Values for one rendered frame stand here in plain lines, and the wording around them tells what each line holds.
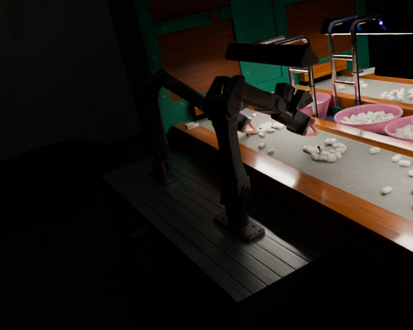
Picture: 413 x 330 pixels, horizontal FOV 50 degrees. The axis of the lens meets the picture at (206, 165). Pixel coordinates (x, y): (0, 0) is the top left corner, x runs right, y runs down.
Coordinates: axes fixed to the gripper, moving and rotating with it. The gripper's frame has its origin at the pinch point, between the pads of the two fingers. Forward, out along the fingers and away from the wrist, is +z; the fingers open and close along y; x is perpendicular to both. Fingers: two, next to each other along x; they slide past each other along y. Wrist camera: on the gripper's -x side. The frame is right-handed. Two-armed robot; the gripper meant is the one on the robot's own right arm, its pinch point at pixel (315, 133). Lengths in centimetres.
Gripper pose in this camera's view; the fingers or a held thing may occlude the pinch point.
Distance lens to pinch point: 163.3
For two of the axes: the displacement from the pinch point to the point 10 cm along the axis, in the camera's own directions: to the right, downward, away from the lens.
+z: 8.1, 3.4, 4.8
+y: -4.1, -2.6, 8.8
